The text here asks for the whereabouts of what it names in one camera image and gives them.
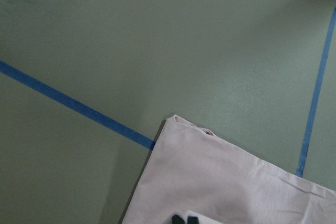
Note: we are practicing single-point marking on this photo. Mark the pink Snoopy t-shirt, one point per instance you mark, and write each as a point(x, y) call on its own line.
point(193, 172)

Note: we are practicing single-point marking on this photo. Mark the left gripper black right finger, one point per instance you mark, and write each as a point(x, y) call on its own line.
point(192, 220)

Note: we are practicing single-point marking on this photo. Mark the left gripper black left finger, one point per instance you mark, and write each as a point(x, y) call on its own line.
point(177, 220)

